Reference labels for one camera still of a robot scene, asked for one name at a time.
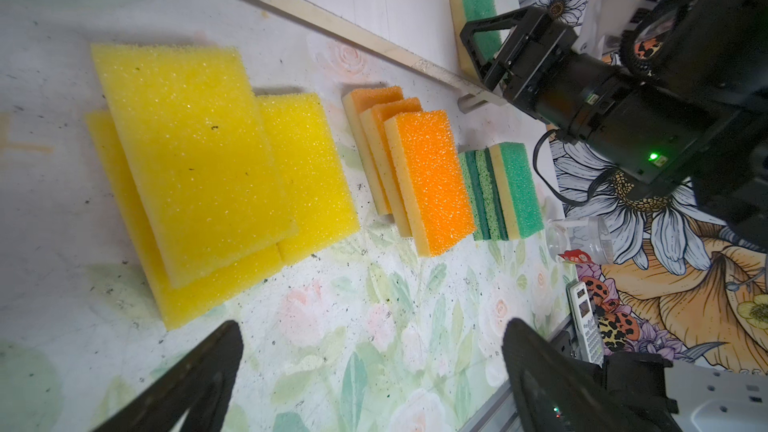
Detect yellow sponge right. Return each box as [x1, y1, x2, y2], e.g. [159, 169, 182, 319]
[256, 93, 360, 265]

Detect yellow sponge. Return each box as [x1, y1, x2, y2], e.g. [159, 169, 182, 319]
[91, 43, 297, 287]
[256, 93, 360, 265]
[85, 110, 286, 331]

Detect yellow sponge bottom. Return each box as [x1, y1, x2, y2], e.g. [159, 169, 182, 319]
[85, 110, 286, 331]

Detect dark green scouring sponge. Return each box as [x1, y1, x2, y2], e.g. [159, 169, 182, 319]
[474, 150, 509, 241]

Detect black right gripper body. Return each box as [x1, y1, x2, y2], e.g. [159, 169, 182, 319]
[460, 6, 720, 183]

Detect orange sponge front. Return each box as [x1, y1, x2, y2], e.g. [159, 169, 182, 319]
[384, 110, 475, 257]

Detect yellow sponge top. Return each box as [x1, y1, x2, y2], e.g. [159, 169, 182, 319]
[91, 43, 297, 287]

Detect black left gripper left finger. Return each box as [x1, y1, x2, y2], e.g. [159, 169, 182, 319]
[97, 320, 244, 431]

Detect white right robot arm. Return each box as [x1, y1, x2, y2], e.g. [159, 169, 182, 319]
[459, 0, 767, 247]

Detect white calculator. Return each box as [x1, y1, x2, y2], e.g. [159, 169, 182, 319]
[567, 281, 605, 366]

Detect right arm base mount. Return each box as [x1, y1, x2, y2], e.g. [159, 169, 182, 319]
[571, 342, 767, 431]

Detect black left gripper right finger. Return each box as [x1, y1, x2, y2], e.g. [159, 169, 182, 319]
[502, 318, 659, 431]

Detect orange sponge middle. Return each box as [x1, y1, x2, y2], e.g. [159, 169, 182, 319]
[360, 98, 422, 237]

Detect light green sponge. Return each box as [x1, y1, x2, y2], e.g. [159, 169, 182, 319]
[449, 0, 497, 82]
[489, 142, 544, 240]

